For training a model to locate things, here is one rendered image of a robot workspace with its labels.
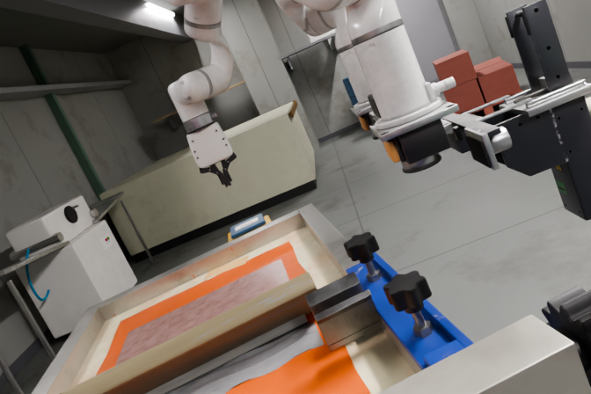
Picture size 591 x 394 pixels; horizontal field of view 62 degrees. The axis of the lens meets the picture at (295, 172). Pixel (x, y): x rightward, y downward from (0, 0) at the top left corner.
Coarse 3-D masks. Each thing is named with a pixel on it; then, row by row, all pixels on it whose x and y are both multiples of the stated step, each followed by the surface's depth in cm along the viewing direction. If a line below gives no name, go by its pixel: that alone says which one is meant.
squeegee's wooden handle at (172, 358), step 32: (288, 288) 67; (224, 320) 66; (256, 320) 66; (288, 320) 71; (160, 352) 65; (192, 352) 65; (224, 352) 69; (96, 384) 64; (128, 384) 64; (160, 384) 69
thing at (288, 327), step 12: (288, 324) 71; (300, 324) 70; (264, 336) 70; (276, 336) 70; (240, 348) 70; (252, 348) 70; (216, 360) 69; (228, 360) 69; (192, 372) 69; (204, 372) 69; (168, 384) 69; (180, 384) 68
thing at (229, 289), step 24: (264, 264) 103; (288, 264) 97; (216, 288) 101; (240, 288) 95; (264, 288) 90; (216, 312) 89; (312, 360) 62; (336, 360) 60; (240, 384) 64; (264, 384) 61; (288, 384) 59; (312, 384) 57; (336, 384) 55; (360, 384) 54
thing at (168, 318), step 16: (192, 288) 108; (160, 304) 107; (176, 304) 102; (192, 304) 98; (128, 320) 106; (144, 320) 101; (160, 320) 98; (176, 320) 94; (192, 320) 91; (128, 336) 97; (144, 336) 93; (160, 336) 90; (112, 352) 93; (128, 352) 89
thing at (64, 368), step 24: (288, 216) 116; (312, 216) 108; (240, 240) 115; (264, 240) 115; (336, 240) 88; (192, 264) 113; (216, 264) 114; (336, 264) 83; (144, 288) 112; (168, 288) 113; (96, 312) 109; (120, 312) 112; (72, 336) 100; (96, 336) 104; (72, 360) 90; (408, 360) 52; (48, 384) 81
